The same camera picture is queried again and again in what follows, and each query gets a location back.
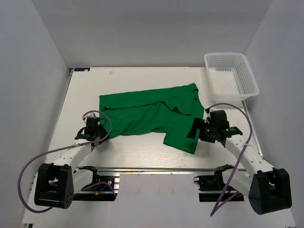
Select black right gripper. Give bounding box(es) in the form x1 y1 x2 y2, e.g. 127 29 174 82
187 117 218 143

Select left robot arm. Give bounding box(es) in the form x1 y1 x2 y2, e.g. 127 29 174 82
34 116 109 209

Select green t shirt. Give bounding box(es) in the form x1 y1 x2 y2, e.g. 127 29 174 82
99 83 204 154

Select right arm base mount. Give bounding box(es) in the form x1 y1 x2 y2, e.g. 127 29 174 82
193 164 244 202

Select white plastic basket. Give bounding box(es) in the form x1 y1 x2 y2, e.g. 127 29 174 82
204 52 259 101

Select blue table label sticker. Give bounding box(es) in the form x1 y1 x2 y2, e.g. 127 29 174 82
74 67 90 72

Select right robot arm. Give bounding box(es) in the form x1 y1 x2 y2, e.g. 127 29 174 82
187 110 292 215

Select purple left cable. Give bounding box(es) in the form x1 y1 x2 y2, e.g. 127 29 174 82
18 110 113 213

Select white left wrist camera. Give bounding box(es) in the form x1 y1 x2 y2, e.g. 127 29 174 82
82 112 96 123

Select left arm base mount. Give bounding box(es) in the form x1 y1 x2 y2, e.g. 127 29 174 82
72 166 119 201

